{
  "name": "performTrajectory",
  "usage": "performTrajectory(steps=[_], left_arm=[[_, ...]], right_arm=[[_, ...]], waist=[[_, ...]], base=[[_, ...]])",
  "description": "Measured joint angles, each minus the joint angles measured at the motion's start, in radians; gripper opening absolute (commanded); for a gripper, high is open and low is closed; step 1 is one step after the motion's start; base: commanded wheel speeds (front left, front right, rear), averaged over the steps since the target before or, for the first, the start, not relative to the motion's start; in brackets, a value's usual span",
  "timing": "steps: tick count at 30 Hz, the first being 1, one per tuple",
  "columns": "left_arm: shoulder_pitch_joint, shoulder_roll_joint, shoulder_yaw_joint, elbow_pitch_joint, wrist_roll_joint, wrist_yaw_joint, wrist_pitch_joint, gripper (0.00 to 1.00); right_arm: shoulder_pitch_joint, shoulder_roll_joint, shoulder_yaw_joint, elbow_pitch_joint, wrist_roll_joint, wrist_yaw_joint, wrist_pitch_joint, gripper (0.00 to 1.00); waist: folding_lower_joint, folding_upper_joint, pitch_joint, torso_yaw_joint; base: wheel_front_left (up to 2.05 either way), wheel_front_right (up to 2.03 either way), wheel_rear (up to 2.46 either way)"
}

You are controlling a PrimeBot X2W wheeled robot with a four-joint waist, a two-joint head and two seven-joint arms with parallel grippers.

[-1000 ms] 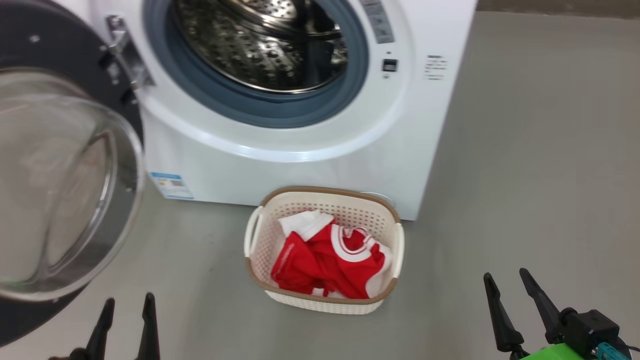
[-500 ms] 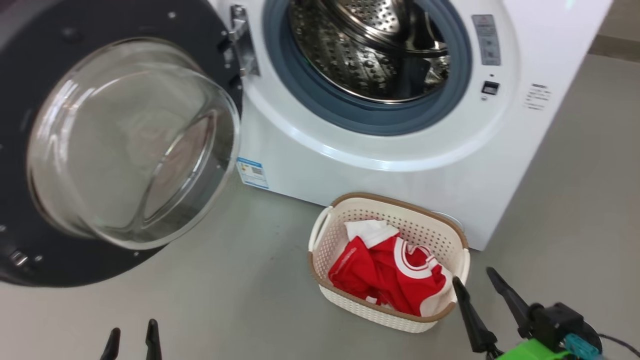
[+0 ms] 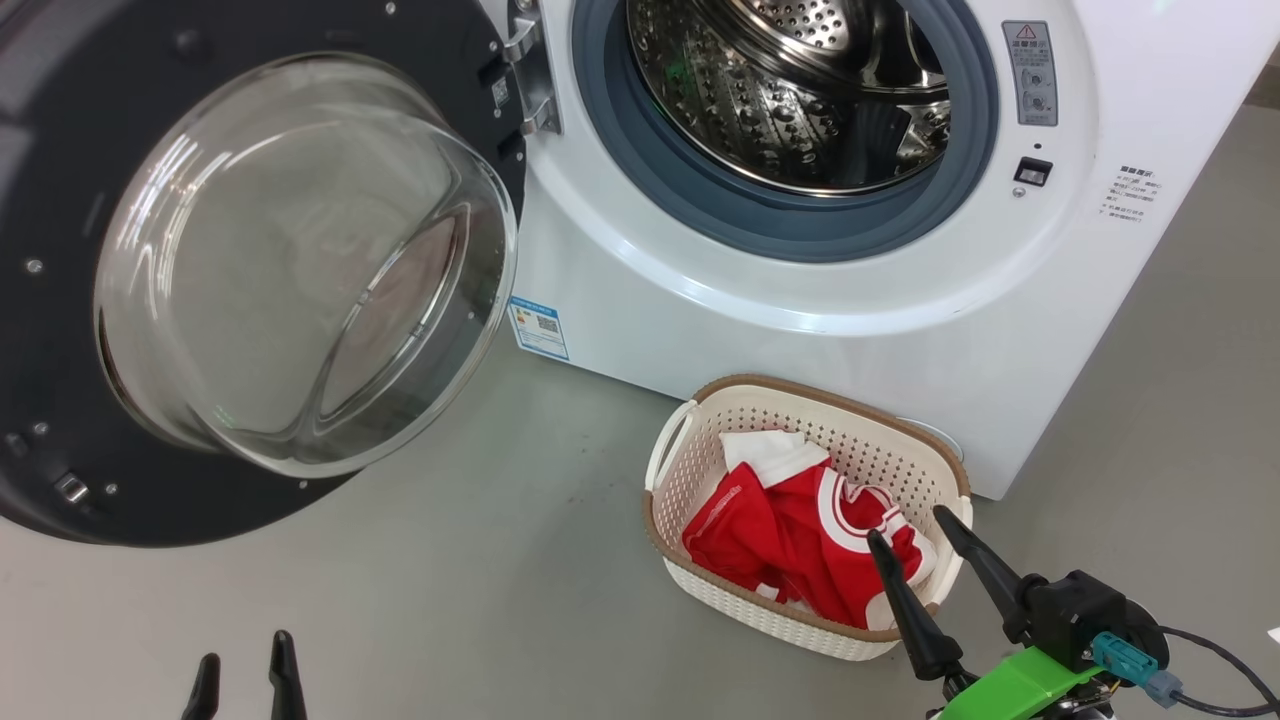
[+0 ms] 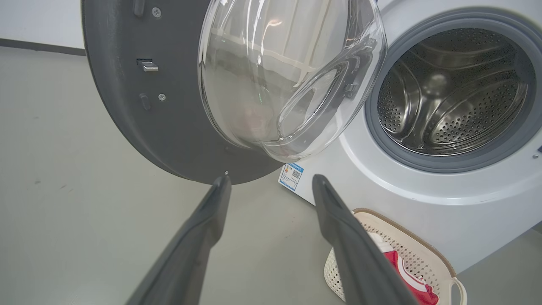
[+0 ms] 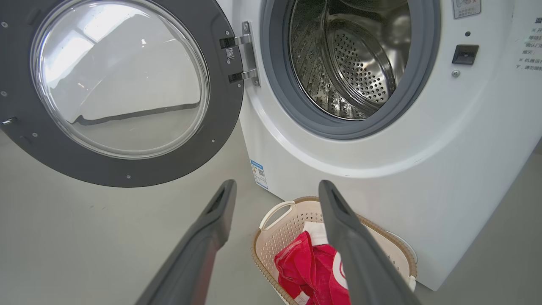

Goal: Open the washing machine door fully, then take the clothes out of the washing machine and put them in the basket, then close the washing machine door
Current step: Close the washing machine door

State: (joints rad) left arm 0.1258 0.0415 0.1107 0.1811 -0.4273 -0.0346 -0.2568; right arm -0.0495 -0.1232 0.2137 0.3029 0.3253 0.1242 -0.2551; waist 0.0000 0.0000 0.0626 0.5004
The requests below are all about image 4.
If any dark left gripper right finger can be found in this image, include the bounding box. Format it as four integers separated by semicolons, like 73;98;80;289
312;174;420;305

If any blue energy label sticker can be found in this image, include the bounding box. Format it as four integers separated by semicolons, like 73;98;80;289
278;163;304;191

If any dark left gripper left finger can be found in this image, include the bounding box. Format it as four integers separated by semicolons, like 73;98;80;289
126;175;232;305

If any white front-load washing machine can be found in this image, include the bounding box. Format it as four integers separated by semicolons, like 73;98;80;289
277;0;542;274

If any cream perforated basket brown rim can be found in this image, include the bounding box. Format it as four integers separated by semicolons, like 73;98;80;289
324;208;467;305

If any dark grey glass washer door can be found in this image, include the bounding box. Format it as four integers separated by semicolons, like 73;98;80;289
80;0;388;186

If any red and white garment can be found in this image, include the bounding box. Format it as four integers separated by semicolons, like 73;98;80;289
368;232;440;305

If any dark wall baseboard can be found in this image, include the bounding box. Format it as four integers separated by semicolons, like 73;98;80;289
0;38;86;56

